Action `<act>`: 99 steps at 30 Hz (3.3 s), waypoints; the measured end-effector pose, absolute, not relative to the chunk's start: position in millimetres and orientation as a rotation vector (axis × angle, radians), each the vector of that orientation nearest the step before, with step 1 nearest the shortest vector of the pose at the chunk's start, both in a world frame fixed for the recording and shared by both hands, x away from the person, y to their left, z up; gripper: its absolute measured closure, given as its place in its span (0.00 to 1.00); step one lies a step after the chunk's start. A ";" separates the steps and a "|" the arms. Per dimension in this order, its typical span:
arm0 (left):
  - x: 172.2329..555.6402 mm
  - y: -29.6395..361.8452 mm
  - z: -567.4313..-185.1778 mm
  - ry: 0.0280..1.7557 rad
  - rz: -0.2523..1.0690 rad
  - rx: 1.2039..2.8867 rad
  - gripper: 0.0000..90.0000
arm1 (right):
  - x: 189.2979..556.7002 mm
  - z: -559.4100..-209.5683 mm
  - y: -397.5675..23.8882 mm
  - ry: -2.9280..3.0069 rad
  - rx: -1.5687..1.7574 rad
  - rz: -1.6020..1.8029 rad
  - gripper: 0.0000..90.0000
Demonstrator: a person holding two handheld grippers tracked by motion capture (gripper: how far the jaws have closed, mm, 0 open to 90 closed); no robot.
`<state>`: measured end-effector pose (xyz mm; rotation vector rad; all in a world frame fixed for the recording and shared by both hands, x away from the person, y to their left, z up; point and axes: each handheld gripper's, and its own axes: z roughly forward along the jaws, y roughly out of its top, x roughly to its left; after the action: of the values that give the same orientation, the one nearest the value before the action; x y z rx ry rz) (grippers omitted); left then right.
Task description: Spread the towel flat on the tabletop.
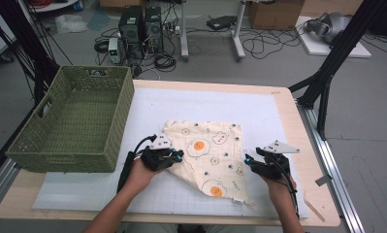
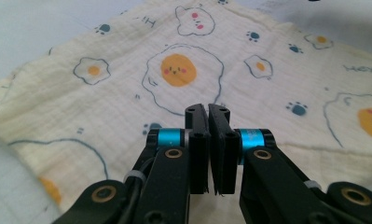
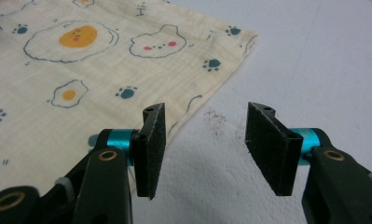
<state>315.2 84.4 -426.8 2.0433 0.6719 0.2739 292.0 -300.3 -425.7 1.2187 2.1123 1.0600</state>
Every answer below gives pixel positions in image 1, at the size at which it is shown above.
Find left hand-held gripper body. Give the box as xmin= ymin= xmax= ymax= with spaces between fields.
xmin=140 ymin=133 xmax=179 ymax=173

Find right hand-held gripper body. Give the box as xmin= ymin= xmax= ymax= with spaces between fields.
xmin=248 ymin=140 xmax=301 ymax=181

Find cream egg-print cloth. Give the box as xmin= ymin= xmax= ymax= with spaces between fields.
xmin=163 ymin=119 xmax=257 ymax=208

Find green woven basket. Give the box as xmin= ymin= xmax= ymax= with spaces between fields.
xmin=5 ymin=65 xmax=136 ymax=174

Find person's right hand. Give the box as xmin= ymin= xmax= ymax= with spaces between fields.
xmin=261 ymin=176 xmax=298 ymax=202

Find person's left hand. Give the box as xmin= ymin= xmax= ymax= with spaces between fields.
xmin=123 ymin=157 xmax=165 ymax=196

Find white grid mat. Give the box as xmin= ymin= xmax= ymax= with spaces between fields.
xmin=32 ymin=86 xmax=309 ymax=218

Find grey tape piece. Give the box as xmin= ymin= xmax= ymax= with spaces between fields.
xmin=314 ymin=174 xmax=334 ymax=187

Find thin wooden stick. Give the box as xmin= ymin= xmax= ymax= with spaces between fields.
xmin=304 ymin=193 xmax=327 ymax=223

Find white power supply unit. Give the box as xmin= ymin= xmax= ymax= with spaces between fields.
xmin=108 ymin=37 xmax=122 ymax=64

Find white floor board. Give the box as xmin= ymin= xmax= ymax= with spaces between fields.
xmin=295 ymin=16 xmax=372 ymax=59

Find white desk leg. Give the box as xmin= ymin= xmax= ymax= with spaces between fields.
xmin=179 ymin=0 xmax=191 ymax=63
xmin=231 ymin=0 xmax=247 ymax=62

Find white power strip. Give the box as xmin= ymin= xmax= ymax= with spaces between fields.
xmin=163 ymin=24 xmax=182 ymax=36

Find slim black computer tower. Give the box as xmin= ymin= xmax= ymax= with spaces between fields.
xmin=144 ymin=6 xmax=165 ymax=53

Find large black computer tower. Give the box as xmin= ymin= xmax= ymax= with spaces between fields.
xmin=117 ymin=6 xmax=145 ymax=60

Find black flat device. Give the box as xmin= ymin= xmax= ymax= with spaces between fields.
xmin=206 ymin=15 xmax=240 ymax=31

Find large cardboard box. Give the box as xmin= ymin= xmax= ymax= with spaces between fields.
xmin=247 ymin=0 xmax=306 ymax=31

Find grey headset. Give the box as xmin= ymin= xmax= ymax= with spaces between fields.
xmin=304 ymin=12 xmax=352 ymax=45

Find teal floor sheet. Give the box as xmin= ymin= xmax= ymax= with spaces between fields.
xmin=86 ymin=9 xmax=113 ymax=32

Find clear plastic bag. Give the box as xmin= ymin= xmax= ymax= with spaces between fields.
xmin=54 ymin=14 xmax=89 ymax=35

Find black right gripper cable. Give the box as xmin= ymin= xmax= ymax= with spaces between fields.
xmin=272 ymin=157 xmax=301 ymax=219

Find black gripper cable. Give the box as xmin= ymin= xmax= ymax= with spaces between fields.
xmin=272 ymin=157 xmax=301 ymax=219
xmin=116 ymin=133 xmax=158 ymax=194

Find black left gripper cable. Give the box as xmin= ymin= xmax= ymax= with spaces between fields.
xmin=116 ymin=133 xmax=158 ymax=194

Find aluminium rail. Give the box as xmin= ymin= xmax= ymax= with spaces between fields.
xmin=0 ymin=157 xmax=21 ymax=212
xmin=297 ymin=103 xmax=366 ymax=233

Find coiled black cable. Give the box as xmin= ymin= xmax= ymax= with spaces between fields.
xmin=93 ymin=38 xmax=110 ymax=54
xmin=153 ymin=52 xmax=177 ymax=73

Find loose black floor cables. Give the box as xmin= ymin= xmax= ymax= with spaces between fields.
xmin=242 ymin=28 xmax=300 ymax=60

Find black metal frame stand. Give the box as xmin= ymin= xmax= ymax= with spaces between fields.
xmin=0 ymin=0 xmax=61 ymax=105
xmin=287 ymin=0 xmax=387 ymax=141

